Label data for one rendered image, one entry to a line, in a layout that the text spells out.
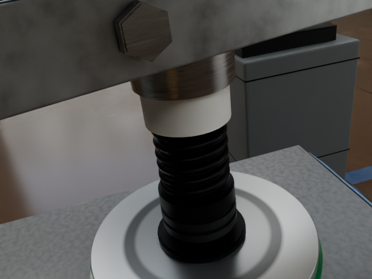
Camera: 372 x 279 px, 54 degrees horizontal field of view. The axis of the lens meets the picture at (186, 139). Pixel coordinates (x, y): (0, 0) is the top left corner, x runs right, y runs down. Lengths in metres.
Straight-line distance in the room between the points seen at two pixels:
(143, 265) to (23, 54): 0.22
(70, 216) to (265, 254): 0.28
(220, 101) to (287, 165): 0.31
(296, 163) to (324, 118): 0.78
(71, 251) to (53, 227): 0.06
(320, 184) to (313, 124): 0.80
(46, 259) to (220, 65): 0.32
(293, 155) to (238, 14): 0.38
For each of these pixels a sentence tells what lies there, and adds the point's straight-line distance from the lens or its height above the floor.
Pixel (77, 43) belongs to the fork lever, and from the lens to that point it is 0.19.
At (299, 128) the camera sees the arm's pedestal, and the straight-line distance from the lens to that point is 1.29.
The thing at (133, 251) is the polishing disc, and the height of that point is 0.88.
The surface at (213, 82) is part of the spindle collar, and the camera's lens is 0.25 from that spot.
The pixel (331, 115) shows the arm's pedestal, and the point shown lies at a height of 0.55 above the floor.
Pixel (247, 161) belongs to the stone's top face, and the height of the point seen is 0.82.
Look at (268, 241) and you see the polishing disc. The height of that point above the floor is 0.88.
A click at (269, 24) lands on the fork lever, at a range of 0.24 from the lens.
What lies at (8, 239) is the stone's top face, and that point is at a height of 0.82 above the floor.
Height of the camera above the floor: 1.12
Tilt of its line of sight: 28 degrees down
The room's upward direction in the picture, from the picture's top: 7 degrees counter-clockwise
